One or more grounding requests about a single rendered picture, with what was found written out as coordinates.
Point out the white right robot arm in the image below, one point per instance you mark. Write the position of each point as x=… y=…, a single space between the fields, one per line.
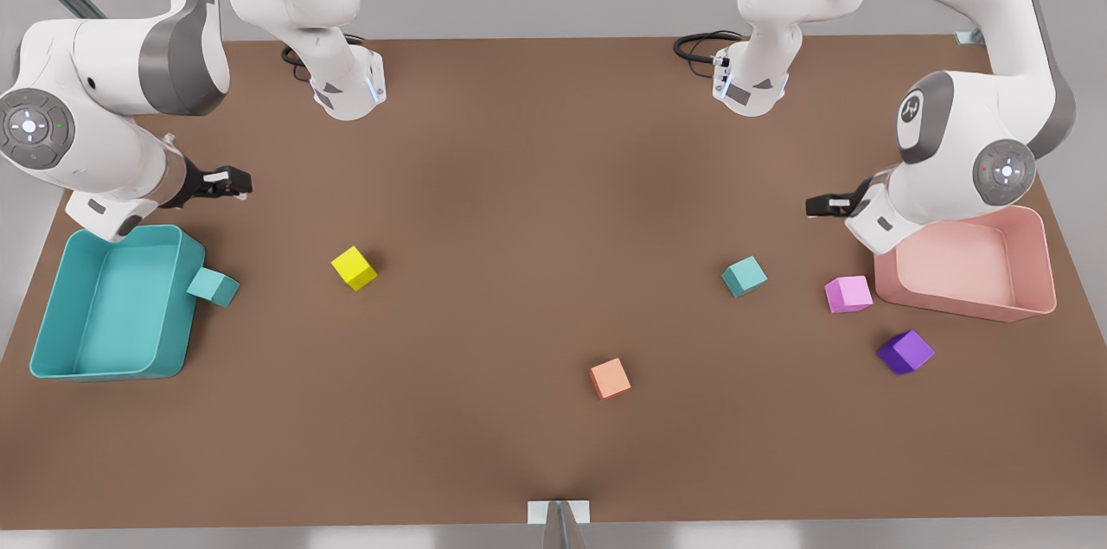
x=112 y=73

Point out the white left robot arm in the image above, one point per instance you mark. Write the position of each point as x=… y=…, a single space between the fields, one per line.
x=960 y=134

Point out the pink cube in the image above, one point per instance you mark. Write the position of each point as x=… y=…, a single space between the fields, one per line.
x=848 y=294

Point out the teal blue cube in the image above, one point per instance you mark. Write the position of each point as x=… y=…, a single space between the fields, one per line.
x=214 y=286
x=745 y=276

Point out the pink tray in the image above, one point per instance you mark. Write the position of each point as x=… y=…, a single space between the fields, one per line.
x=973 y=268

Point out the teal tray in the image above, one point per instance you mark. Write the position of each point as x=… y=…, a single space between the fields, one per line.
x=117 y=303

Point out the yellow cube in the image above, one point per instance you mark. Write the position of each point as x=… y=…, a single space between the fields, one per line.
x=354 y=268

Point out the purple cube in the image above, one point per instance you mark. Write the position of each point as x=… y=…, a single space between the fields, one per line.
x=905 y=352

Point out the orange cube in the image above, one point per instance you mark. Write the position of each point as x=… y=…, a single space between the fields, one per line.
x=611 y=379

